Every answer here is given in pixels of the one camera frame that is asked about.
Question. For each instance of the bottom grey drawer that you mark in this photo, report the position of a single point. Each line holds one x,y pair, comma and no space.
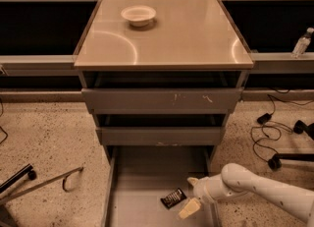
141,176

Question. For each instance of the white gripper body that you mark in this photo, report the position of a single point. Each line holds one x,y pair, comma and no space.
201,190

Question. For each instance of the grey drawer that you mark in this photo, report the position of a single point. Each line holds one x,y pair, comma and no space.
161,92
161,129
141,176

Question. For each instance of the clear plastic water bottle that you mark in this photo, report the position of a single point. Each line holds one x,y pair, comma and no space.
302,44

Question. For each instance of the metal chair leg frame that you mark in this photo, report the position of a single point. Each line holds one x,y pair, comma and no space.
24,175

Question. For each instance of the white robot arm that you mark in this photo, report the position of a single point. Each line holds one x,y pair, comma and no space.
235,180

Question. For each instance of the black rxbar chocolate bar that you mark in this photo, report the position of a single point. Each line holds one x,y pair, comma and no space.
173,198

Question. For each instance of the top grey drawer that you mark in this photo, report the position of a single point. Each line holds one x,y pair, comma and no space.
161,92

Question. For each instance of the grey drawer cabinet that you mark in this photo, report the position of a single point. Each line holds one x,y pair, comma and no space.
185,35

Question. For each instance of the middle grey drawer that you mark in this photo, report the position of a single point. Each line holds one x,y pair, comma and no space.
161,129

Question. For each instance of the white paper bowl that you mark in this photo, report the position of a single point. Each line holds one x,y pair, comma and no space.
139,15

